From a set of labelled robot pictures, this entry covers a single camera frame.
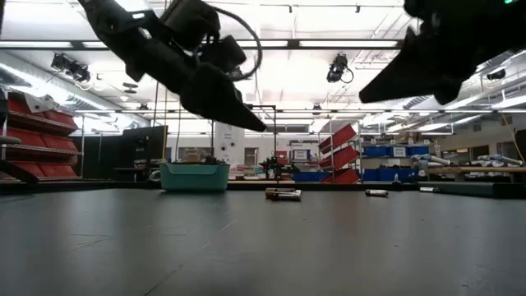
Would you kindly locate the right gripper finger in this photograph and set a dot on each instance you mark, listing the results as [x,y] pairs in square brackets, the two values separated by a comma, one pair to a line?
[402,78]

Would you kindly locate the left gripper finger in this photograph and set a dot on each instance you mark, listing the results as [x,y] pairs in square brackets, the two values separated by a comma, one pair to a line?
[213,98]

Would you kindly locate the teal plastic bin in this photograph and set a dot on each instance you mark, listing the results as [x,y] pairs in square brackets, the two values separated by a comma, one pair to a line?
[194,177]

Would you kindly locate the black background robot arm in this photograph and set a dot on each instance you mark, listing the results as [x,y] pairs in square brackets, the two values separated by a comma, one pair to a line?
[275,166]
[211,159]

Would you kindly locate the black ceiling lamp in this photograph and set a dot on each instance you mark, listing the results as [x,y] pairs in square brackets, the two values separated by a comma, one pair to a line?
[496,74]

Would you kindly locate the white sign board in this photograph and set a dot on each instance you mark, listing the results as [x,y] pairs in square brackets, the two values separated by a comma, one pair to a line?
[229,144]

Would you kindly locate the black overhead rig beam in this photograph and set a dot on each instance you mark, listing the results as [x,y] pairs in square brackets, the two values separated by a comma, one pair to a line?
[328,48]

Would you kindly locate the black background monitor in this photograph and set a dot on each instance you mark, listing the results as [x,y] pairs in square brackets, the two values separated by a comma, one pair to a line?
[144,141]

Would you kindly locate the grey material roll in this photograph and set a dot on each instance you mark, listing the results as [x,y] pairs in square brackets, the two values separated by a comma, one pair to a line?
[427,158]
[501,159]

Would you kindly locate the blue bin shelf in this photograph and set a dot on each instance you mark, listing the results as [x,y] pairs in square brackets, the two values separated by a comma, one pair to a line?
[390,174]

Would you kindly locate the tilted red bin rack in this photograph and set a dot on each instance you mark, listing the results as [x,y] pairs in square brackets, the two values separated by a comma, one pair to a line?
[341,156]

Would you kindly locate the small blue screen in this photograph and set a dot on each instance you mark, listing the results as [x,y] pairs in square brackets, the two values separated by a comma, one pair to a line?
[301,155]

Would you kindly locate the blue storage bin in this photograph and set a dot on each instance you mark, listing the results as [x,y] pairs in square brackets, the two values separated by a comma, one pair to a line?
[308,177]

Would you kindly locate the wooden workbench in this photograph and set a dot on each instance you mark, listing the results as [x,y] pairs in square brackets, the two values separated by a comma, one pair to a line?
[485,169]

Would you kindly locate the black table mat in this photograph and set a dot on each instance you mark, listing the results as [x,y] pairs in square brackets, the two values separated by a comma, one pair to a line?
[263,246]

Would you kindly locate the black curved bar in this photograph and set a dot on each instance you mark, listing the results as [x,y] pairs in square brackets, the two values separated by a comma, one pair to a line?
[20,170]

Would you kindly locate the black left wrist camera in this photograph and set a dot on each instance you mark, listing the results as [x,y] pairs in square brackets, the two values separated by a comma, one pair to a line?
[191,20]

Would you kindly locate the silver ceiling duct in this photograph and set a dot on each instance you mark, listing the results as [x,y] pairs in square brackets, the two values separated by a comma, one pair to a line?
[493,92]
[82,107]

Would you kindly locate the black ceiling camera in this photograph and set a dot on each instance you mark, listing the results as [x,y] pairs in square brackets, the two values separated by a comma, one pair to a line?
[338,67]
[70,67]

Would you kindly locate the black stand frame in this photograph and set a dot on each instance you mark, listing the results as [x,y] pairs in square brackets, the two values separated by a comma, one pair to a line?
[274,135]

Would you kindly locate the red bin wall rack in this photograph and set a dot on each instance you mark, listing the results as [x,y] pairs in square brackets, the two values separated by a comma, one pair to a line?
[37,144]

